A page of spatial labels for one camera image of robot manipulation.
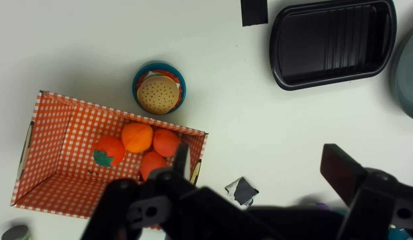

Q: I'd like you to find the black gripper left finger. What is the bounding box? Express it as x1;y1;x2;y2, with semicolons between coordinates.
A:
78;141;265;240

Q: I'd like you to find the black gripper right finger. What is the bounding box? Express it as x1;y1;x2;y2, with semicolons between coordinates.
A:
320;142;413;240

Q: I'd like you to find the orange checkered fruit box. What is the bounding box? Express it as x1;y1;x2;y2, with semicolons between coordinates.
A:
11;89;209;220

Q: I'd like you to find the red-orange round fruit toy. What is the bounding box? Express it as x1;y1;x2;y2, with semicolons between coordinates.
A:
138;149;170;181
152;128;182;158

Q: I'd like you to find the red-orange fruit toy green leaf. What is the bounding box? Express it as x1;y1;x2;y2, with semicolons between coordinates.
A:
92;134;128;169

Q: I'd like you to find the orange round fruit toy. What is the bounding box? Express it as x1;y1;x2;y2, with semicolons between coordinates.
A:
120;121;154;154

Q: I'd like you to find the plush burger toy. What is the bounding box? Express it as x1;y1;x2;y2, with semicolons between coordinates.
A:
136;72;182;116

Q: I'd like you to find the small teal toy plate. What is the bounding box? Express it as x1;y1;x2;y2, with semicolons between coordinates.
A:
130;60;188;117

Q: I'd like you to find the dark green round plate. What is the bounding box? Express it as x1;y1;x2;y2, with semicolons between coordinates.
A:
389;24;413;122

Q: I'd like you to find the black baking tray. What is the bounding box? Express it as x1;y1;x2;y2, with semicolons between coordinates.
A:
268;0;398;92

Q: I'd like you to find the black flat strip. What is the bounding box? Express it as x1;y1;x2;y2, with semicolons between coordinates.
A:
240;0;270;26

